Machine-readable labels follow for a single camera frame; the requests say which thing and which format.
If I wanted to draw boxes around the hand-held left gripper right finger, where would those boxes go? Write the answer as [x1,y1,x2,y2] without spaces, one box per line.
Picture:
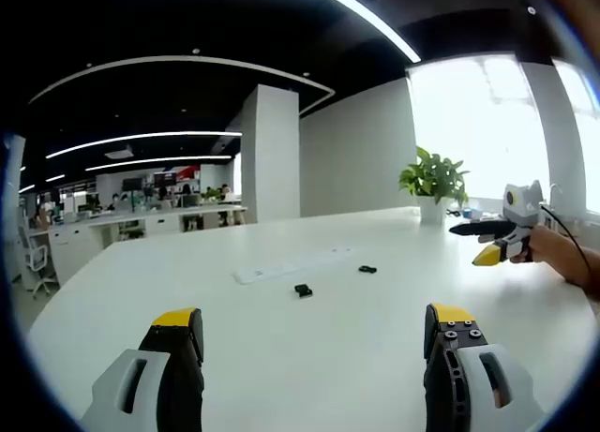
[423,302,548,432]

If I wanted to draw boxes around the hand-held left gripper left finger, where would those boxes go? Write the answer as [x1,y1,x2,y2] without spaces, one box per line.
[79,306,206,432]

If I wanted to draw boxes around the person's right hand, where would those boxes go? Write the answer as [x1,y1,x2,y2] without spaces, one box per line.
[509,225,577,284]

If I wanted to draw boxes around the small items behind plant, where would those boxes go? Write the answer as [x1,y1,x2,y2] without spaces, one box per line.
[446,205,486,222]

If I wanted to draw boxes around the metal faucet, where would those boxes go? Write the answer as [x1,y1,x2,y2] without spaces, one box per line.
[547,183,565,227]

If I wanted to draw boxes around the green potted plant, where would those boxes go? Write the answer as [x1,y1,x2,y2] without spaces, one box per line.
[397,145,472,226]

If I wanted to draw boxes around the white office chair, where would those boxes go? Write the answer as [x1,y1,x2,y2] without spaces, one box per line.
[17,224,60,298]

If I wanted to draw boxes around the white office desk row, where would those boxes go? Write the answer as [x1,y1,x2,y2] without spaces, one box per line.
[45,203,248,283]

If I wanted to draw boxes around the white power strip panel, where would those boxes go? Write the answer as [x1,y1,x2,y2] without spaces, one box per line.
[232,245,356,286]

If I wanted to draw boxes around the straight ceiling light strip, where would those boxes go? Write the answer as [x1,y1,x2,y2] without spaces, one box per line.
[299,0,422,64]

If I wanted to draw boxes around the curved ceiling light strip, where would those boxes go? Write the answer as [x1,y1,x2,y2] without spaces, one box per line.
[27,55,337,116]

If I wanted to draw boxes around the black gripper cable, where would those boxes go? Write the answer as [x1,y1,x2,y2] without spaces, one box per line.
[538,203,593,286]

